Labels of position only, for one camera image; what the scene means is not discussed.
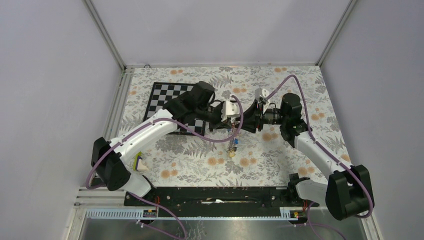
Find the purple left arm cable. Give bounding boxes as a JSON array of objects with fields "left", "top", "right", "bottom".
[{"left": 85, "top": 95, "right": 245, "bottom": 239}]

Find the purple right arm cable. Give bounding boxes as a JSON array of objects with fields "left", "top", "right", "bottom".
[{"left": 264, "top": 74, "right": 375, "bottom": 240}]

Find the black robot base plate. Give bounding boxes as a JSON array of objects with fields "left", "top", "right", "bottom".
[{"left": 143, "top": 186, "right": 311, "bottom": 219}]

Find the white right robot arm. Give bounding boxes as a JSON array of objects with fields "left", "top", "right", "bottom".
[{"left": 242, "top": 93, "right": 375, "bottom": 221}]

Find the aluminium frame rail left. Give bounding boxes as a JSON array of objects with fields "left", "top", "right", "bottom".
[{"left": 85, "top": 68, "right": 134, "bottom": 191}]

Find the floral patterned table mat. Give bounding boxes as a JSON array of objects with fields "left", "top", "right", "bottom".
[{"left": 118, "top": 66, "right": 350, "bottom": 187}]

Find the black white checkerboard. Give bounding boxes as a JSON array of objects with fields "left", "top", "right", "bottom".
[{"left": 143, "top": 81, "right": 215, "bottom": 136}]

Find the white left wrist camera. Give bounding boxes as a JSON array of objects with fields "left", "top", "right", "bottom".
[{"left": 221, "top": 100, "right": 241, "bottom": 122}]

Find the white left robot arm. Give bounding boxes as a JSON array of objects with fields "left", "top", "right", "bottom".
[{"left": 85, "top": 81, "right": 244, "bottom": 206}]

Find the grey slotted cable duct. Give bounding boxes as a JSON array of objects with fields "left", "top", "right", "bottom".
[{"left": 85, "top": 206, "right": 298, "bottom": 221}]

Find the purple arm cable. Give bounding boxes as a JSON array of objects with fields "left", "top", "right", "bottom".
[
  {"left": 85, "top": 95, "right": 245, "bottom": 239},
  {"left": 264, "top": 74, "right": 375, "bottom": 240}
]

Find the green white small object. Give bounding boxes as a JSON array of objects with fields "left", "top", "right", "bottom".
[{"left": 132, "top": 151, "right": 149, "bottom": 172}]

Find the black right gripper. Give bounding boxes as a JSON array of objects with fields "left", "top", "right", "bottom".
[{"left": 235, "top": 98, "right": 288, "bottom": 134}]

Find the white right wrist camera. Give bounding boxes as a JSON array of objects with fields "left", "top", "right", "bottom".
[{"left": 254, "top": 88, "right": 271, "bottom": 113}]

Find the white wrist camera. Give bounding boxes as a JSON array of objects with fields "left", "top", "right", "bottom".
[
  {"left": 254, "top": 88, "right": 271, "bottom": 113},
  {"left": 221, "top": 100, "right": 241, "bottom": 122}
]

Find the metal keyring chain with keys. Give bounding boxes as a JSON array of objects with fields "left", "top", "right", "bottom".
[{"left": 225, "top": 124, "right": 241, "bottom": 158}]

